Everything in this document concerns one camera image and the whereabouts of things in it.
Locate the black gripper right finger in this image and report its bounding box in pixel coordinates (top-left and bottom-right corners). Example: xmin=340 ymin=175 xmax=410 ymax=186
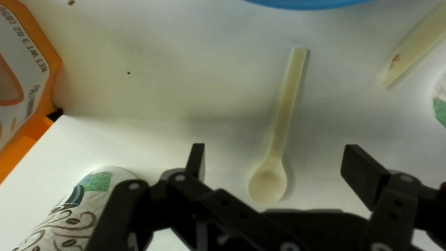
xmin=340 ymin=143 xmax=446 ymax=251

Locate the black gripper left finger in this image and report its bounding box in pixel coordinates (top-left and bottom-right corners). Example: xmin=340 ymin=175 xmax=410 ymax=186
xmin=85 ymin=142 xmax=280 ymax=251

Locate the cream plastic spoon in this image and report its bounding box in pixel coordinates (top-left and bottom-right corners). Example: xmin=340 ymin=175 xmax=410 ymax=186
xmin=247 ymin=44 xmax=311 ymax=204

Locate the floral paper cup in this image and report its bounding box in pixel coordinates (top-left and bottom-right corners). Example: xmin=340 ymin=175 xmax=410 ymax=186
xmin=11 ymin=165 xmax=141 ymax=251
xmin=430 ymin=68 xmax=446 ymax=130

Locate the blue plastic bowl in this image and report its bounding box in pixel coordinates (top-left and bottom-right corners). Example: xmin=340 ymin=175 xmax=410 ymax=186
xmin=241 ymin=0 xmax=374 ymax=11

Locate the cream plastic knife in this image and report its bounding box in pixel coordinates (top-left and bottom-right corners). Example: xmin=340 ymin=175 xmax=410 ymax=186
xmin=377 ymin=2 xmax=446 ymax=90

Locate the orange snack pouch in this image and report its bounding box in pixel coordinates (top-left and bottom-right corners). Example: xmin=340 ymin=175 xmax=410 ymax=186
xmin=0 ymin=0 xmax=64 ymax=185

